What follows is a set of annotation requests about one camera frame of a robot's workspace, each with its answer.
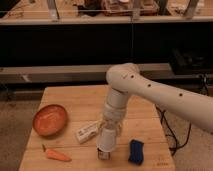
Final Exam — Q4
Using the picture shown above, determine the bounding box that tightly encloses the white tube bottle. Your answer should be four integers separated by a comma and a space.
76, 121, 99, 144

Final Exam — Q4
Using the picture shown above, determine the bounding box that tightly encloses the blue sponge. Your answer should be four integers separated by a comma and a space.
128, 139, 144, 165

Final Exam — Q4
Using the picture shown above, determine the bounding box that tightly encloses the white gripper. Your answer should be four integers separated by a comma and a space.
98, 104, 126, 136

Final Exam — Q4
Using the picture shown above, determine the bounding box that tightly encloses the orange carrot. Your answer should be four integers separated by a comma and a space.
42, 145, 71, 162

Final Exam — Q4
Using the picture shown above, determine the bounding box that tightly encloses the orange bowl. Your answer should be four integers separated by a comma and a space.
33, 104, 68, 136

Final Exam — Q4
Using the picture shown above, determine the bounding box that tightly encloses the black box on shelf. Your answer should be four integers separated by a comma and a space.
169, 49, 213, 75

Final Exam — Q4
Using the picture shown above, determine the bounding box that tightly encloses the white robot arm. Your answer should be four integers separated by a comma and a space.
103, 63, 213, 133

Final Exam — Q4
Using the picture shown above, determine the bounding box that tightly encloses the black and white eraser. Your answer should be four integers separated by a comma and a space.
98, 151, 110, 160

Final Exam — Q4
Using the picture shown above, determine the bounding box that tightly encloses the white ceramic cup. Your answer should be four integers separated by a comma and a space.
97, 128, 117, 152

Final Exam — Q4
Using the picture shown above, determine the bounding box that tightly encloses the black cable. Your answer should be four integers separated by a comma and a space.
155, 103, 194, 157

